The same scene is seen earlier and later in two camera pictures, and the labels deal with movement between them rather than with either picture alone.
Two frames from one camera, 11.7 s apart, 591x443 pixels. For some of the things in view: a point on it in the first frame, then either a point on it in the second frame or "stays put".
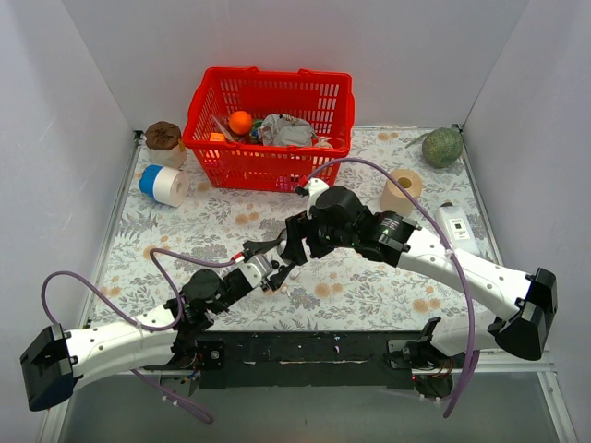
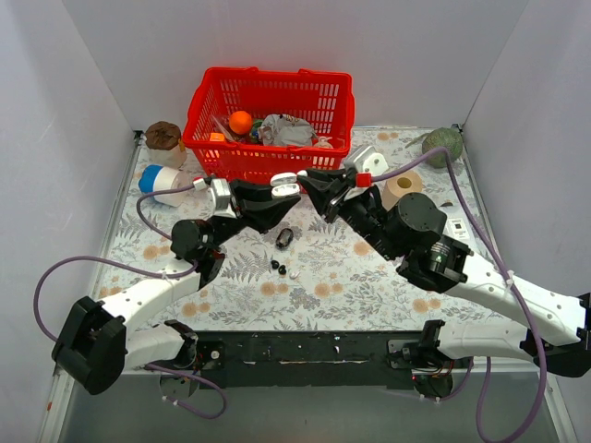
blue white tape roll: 164,185 stays put
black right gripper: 296,241 -> 344,197
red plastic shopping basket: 267,129 stays put
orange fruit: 240,122 stays put
